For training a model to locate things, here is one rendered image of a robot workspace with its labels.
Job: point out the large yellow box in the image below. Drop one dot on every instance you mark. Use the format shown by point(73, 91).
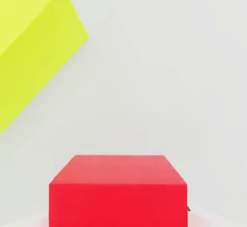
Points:
point(36, 38)

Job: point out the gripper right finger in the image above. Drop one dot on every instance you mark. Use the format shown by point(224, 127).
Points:
point(194, 221)

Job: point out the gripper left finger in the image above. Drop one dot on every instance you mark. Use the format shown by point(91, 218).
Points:
point(39, 223)

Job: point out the small red cube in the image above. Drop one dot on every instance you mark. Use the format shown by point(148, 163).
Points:
point(117, 202)

